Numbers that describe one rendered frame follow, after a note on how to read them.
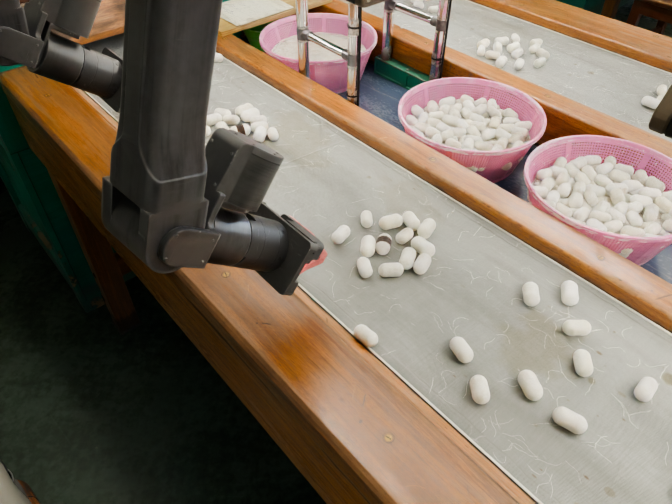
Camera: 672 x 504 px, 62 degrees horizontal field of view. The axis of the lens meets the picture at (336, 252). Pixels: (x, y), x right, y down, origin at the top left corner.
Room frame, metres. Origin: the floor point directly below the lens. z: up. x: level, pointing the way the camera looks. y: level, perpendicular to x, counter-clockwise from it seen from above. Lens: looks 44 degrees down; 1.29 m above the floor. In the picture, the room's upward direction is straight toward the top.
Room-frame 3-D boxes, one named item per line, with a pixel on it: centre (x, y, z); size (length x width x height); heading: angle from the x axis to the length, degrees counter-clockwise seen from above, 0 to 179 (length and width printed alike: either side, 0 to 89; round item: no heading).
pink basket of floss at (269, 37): (1.25, 0.04, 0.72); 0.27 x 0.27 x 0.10
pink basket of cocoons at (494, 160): (0.91, -0.25, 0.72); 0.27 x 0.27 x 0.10
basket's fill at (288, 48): (1.25, 0.04, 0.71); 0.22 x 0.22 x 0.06
